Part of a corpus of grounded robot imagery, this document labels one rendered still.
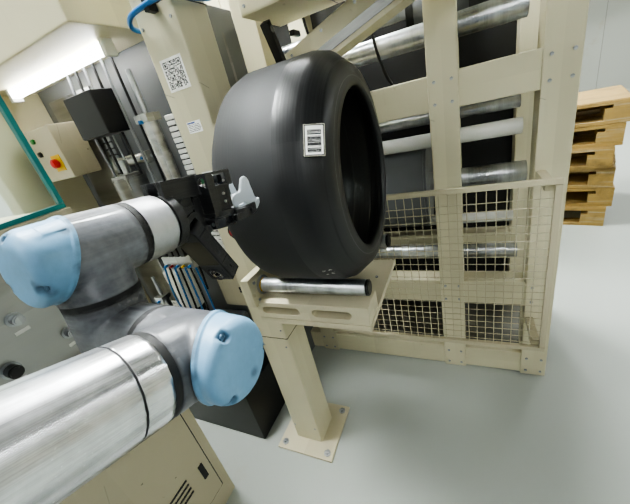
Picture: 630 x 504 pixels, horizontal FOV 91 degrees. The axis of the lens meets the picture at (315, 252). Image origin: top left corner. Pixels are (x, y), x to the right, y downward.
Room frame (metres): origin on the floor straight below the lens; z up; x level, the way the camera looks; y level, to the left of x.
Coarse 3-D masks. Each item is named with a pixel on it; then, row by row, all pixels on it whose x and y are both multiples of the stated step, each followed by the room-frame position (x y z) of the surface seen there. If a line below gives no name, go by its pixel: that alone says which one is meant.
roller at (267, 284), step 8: (264, 280) 0.84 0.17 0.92; (272, 280) 0.82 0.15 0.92; (280, 280) 0.81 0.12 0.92; (288, 280) 0.80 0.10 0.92; (296, 280) 0.79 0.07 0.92; (304, 280) 0.77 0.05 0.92; (312, 280) 0.76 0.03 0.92; (320, 280) 0.75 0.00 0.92; (328, 280) 0.74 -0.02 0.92; (336, 280) 0.73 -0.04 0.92; (344, 280) 0.72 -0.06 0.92; (352, 280) 0.71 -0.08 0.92; (360, 280) 0.70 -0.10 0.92; (368, 280) 0.70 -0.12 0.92; (264, 288) 0.83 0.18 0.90; (272, 288) 0.81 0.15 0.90; (280, 288) 0.80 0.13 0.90; (288, 288) 0.78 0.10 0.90; (296, 288) 0.77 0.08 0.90; (304, 288) 0.76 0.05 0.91; (312, 288) 0.75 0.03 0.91; (320, 288) 0.73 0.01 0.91; (328, 288) 0.72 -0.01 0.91; (336, 288) 0.71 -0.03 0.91; (344, 288) 0.70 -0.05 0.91; (352, 288) 0.69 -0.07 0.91; (360, 288) 0.68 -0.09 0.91; (368, 288) 0.68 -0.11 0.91
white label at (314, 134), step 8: (304, 128) 0.62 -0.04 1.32; (312, 128) 0.61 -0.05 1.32; (320, 128) 0.61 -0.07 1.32; (304, 136) 0.61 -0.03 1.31; (312, 136) 0.61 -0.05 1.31; (320, 136) 0.61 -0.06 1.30; (304, 144) 0.60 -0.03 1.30; (312, 144) 0.60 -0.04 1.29; (320, 144) 0.60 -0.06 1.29; (304, 152) 0.60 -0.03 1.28; (312, 152) 0.60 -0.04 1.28; (320, 152) 0.59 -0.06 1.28
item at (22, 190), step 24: (0, 96) 0.84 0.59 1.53; (0, 120) 0.82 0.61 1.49; (0, 144) 0.80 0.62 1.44; (24, 144) 0.83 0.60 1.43; (0, 168) 0.77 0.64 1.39; (24, 168) 0.81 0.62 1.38; (0, 192) 0.75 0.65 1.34; (24, 192) 0.79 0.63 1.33; (48, 192) 0.82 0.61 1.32; (0, 216) 0.73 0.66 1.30; (24, 216) 0.76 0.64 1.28
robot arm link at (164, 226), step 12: (132, 204) 0.35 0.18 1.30; (144, 204) 0.36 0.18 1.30; (156, 204) 0.37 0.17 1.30; (144, 216) 0.34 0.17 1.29; (156, 216) 0.35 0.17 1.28; (168, 216) 0.37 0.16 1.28; (156, 228) 0.35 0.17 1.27; (168, 228) 0.36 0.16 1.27; (156, 240) 0.34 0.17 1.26; (168, 240) 0.36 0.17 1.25; (156, 252) 0.34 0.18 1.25; (168, 252) 0.37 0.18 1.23
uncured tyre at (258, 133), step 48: (240, 96) 0.75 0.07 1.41; (288, 96) 0.66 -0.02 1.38; (336, 96) 0.70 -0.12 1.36; (240, 144) 0.68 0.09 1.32; (288, 144) 0.61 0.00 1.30; (336, 144) 0.65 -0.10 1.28; (288, 192) 0.60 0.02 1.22; (336, 192) 0.61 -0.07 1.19; (384, 192) 0.95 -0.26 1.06; (240, 240) 0.68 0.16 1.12; (288, 240) 0.62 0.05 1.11; (336, 240) 0.60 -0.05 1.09
